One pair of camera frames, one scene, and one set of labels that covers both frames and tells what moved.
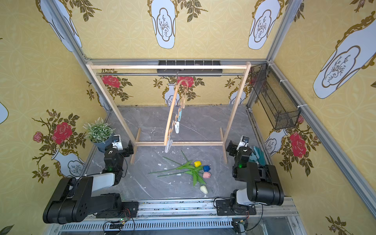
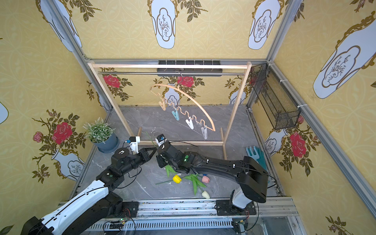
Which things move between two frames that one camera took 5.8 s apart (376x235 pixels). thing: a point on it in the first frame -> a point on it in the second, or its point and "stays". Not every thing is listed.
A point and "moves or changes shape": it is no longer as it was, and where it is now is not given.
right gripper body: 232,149 -> 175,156
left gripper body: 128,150 -> 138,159
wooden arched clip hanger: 176,114 -> 182,100
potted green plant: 99,132 stays
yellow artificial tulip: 197,164 moves or changes shape
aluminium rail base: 192,217 stays
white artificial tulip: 202,188 moves or changes shape
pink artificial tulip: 206,175 moves or changes shape
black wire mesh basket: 281,108 stays
